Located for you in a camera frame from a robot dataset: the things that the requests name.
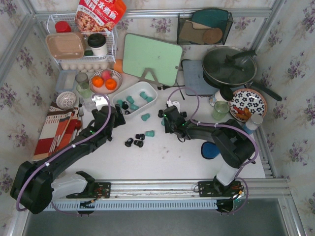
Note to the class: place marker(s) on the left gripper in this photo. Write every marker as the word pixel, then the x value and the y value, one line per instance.
pixel 119 115

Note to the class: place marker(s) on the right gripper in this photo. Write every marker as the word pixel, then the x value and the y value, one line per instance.
pixel 168 120

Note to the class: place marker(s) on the white storage basket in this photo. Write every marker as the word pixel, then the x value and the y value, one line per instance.
pixel 134 91

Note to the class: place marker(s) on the grey blue oven mitt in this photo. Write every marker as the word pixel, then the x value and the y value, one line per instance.
pixel 209 150

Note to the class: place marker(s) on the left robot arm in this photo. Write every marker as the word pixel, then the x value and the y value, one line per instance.
pixel 32 187

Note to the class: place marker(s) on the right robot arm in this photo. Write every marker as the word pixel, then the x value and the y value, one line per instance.
pixel 220 134

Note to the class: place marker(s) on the right orange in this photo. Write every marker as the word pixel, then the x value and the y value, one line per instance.
pixel 111 84

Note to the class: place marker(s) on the orange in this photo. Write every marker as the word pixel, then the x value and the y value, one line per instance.
pixel 97 81
pixel 111 84

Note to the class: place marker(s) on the silver fork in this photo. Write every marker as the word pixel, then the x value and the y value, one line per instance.
pixel 80 109

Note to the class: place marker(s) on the fruit bowl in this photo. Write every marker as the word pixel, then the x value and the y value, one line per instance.
pixel 103 89

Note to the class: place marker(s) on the left orange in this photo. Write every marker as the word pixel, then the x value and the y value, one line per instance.
pixel 97 81

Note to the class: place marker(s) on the grey induction cooker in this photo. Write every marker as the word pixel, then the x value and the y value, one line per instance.
pixel 193 77

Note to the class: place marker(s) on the pink peach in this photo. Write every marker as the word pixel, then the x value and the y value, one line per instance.
pixel 106 74

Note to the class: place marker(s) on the green glass tumbler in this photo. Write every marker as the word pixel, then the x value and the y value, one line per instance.
pixel 84 90

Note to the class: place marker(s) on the green glass cup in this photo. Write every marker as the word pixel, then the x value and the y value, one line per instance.
pixel 221 108

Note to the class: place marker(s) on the orange sponge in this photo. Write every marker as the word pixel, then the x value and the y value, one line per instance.
pixel 118 66

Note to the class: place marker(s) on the grey glass tumbler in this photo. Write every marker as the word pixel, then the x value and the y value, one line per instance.
pixel 82 80

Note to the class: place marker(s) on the white round strainer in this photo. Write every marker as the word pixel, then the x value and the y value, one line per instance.
pixel 66 100

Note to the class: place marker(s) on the red striped towel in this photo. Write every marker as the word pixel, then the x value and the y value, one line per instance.
pixel 57 131

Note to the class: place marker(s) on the egg tray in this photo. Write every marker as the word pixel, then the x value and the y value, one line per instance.
pixel 86 66

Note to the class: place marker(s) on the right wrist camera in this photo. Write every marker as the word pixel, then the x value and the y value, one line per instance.
pixel 174 103

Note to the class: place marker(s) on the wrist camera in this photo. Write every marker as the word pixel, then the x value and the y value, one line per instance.
pixel 174 103
pixel 100 100

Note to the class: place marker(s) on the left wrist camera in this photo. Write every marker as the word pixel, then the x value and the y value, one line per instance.
pixel 100 100

